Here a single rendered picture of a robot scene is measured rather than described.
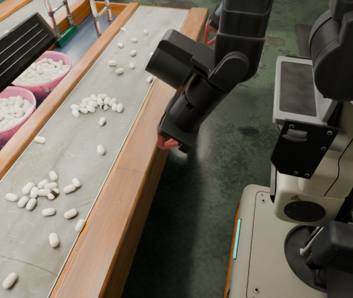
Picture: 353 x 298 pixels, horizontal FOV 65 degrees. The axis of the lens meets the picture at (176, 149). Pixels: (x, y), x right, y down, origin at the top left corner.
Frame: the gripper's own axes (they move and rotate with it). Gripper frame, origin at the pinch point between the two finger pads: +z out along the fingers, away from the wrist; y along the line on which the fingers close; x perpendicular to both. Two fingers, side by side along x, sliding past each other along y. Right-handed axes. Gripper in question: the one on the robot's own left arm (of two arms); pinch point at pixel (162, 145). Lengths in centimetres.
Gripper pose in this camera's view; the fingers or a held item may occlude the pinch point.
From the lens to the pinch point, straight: 55.6
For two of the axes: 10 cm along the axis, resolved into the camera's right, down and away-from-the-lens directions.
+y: -2.5, 7.2, -6.5
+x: 8.5, 4.8, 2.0
